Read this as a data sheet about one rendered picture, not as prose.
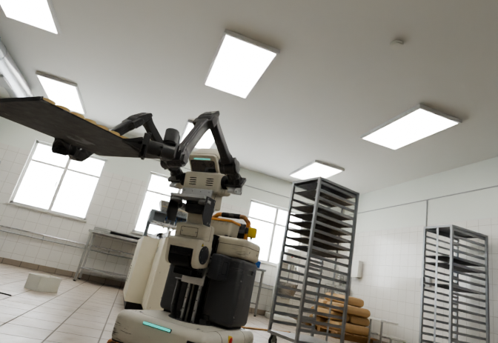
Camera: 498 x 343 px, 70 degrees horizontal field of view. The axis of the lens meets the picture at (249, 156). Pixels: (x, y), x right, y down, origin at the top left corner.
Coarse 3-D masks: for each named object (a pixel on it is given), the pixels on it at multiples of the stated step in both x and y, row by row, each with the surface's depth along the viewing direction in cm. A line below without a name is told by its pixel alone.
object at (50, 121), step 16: (32, 96) 110; (0, 112) 129; (16, 112) 125; (32, 112) 122; (48, 112) 119; (64, 112) 116; (32, 128) 145; (48, 128) 140; (64, 128) 136; (80, 128) 132; (96, 128) 128; (80, 144) 160; (96, 144) 154; (112, 144) 149
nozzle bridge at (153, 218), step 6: (150, 210) 455; (156, 210) 447; (150, 216) 443; (156, 216) 454; (162, 216) 456; (180, 216) 455; (150, 222) 452; (156, 222) 447; (162, 222) 450; (168, 222) 457; (174, 228) 461; (144, 234) 445
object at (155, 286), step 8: (160, 240) 422; (160, 248) 393; (160, 256) 371; (152, 264) 425; (160, 264) 368; (168, 264) 371; (152, 272) 399; (160, 272) 366; (152, 280) 374; (160, 280) 364; (152, 288) 360; (160, 288) 363; (144, 296) 403; (152, 296) 358; (160, 296) 361; (144, 304) 378; (152, 304) 356
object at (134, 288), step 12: (144, 240) 434; (156, 240) 439; (144, 252) 430; (132, 264) 492; (144, 264) 427; (132, 276) 420; (144, 276) 424; (132, 288) 416; (144, 288) 420; (132, 300) 413
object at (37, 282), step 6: (30, 276) 409; (36, 276) 406; (42, 276) 405; (48, 276) 435; (54, 276) 433; (30, 282) 406; (36, 282) 403; (42, 282) 406; (48, 282) 412; (54, 282) 419; (60, 282) 427; (30, 288) 403; (36, 288) 400; (42, 288) 406; (48, 288) 413; (54, 288) 420
